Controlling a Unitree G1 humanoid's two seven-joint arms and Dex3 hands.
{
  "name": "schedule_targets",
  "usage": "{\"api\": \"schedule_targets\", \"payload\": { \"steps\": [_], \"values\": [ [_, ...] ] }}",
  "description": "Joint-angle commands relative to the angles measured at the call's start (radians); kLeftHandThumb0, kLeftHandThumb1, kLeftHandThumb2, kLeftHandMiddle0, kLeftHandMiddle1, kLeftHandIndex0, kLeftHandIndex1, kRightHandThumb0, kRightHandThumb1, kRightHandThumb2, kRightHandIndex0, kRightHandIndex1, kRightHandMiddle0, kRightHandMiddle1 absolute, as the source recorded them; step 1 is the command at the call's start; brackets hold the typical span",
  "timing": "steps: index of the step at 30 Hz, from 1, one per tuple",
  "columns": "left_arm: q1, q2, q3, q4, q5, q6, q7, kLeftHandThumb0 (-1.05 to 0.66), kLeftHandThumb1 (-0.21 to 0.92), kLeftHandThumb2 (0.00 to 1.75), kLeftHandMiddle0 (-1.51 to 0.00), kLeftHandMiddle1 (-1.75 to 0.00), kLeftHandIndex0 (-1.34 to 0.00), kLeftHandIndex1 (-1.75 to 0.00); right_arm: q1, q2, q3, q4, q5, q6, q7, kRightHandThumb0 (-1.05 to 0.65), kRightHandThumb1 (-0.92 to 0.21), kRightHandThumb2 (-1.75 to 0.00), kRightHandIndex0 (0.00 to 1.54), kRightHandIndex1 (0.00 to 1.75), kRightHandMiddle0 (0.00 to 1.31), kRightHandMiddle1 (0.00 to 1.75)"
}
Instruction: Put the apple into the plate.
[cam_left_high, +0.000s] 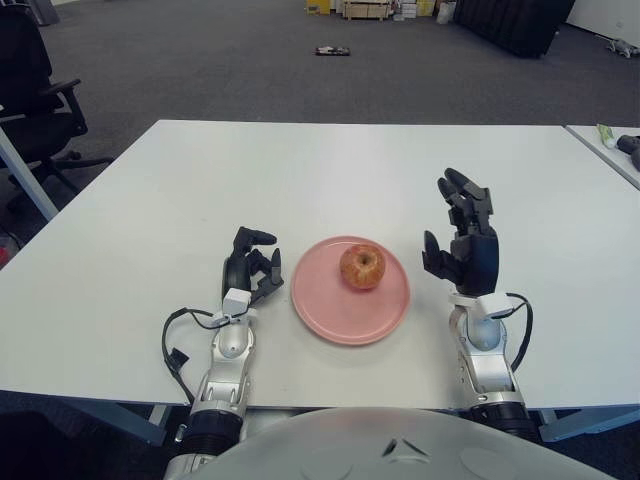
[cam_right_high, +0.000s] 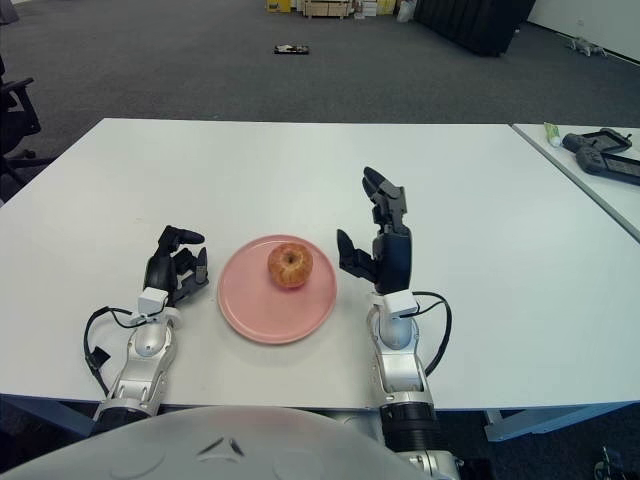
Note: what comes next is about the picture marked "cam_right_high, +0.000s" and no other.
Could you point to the grey quadruped robot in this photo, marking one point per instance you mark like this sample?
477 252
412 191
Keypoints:
585 46

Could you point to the stacked cardboard boxes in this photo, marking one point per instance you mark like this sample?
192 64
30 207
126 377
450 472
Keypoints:
375 7

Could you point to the black office chair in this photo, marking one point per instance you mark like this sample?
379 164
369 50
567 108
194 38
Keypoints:
20 115

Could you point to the yellow box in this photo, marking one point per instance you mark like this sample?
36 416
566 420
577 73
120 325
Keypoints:
278 5

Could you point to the white plastic bag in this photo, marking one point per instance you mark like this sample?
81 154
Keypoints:
405 12

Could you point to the grey robot torso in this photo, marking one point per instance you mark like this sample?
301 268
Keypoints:
200 445

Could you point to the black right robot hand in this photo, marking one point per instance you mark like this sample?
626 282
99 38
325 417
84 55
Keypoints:
395 260

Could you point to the black partition screen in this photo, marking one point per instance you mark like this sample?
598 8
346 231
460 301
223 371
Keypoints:
475 25

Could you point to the flat black floor item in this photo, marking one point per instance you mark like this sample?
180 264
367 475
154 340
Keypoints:
291 49

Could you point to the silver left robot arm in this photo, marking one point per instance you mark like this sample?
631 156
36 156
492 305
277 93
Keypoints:
145 345

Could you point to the pink round plate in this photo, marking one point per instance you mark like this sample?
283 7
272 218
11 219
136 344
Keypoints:
260 315

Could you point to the red yellow apple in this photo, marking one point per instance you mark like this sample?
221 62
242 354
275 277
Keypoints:
290 265

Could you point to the wooden crate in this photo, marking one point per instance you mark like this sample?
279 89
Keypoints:
327 9

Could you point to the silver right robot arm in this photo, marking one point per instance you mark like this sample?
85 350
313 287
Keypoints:
400 365

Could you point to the black handheld controller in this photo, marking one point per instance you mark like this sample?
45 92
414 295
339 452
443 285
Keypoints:
590 160
575 141

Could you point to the green white tube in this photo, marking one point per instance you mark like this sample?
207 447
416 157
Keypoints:
551 133

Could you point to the black caster base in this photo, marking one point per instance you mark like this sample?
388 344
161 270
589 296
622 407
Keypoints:
607 465

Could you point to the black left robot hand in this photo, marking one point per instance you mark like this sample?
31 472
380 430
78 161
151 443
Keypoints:
159 267

